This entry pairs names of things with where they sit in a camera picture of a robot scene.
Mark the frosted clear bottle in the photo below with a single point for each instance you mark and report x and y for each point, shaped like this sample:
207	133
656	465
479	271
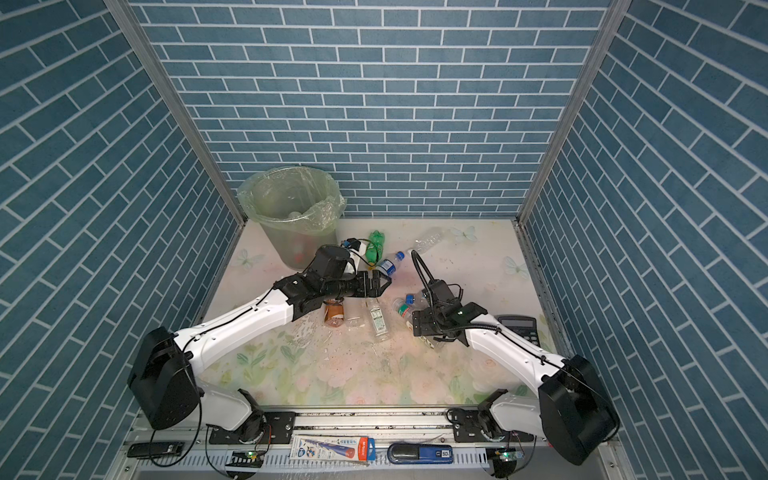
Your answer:
354	309

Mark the large clear green cap bottle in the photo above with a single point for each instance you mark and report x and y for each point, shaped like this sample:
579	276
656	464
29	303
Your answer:
406	310

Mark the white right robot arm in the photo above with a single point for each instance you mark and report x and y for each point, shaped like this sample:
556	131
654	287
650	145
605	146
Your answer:
570	408

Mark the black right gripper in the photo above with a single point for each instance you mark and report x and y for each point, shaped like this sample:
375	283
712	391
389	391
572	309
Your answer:
421	319

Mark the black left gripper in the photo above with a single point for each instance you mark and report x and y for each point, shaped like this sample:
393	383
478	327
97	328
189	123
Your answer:
376	289

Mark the green lined trash bin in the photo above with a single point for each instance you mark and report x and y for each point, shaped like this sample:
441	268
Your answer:
298	208

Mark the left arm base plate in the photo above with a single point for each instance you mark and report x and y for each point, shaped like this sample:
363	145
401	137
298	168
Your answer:
274	427

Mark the blue black device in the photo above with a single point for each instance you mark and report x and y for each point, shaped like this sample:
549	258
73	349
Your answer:
419	454

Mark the black calculator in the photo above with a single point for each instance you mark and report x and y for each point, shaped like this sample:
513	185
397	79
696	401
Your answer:
524	326

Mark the clear ribbed crushed bottle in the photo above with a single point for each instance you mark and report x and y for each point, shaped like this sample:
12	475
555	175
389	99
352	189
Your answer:
428	240

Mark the clear green label bottle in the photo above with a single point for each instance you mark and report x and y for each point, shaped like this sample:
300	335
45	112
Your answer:
378	323

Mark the orange brown drink bottle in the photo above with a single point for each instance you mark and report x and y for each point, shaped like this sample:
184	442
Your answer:
334	315

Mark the blue red label bottle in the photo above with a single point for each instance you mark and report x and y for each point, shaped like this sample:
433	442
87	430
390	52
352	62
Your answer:
417	300

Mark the small blue label bottle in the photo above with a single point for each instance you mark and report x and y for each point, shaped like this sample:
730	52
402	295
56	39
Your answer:
392	263

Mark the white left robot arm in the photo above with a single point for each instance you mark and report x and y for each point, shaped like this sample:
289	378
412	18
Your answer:
165	377

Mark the green plastic bottle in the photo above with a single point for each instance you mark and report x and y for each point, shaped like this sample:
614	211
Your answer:
375	247

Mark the black remote control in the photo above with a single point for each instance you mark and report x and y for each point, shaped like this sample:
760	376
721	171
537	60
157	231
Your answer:
147	450

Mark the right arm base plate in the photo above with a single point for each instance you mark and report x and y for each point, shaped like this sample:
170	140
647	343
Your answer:
473	426

